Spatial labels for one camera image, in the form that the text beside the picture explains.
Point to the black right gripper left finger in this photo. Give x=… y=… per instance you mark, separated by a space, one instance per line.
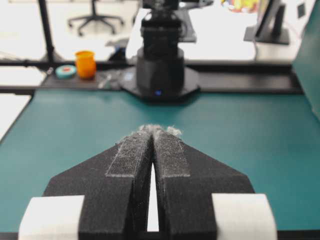
x=103 y=198

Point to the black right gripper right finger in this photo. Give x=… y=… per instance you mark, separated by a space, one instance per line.
x=201 y=198

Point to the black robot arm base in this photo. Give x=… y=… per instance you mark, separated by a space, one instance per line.
x=162 y=55

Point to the clear plastic bag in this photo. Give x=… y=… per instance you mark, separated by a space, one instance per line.
x=109 y=80

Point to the teal tape roll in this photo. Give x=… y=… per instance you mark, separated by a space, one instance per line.
x=65 y=71

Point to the orange plastic cup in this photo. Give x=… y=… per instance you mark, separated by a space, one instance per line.
x=85 y=64

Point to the black side tray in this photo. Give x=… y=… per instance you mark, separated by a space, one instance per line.
x=235 y=78

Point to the black office chair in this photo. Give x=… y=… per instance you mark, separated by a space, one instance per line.
x=94 y=16

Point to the black metal frame post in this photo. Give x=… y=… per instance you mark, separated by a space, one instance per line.
x=50 y=55

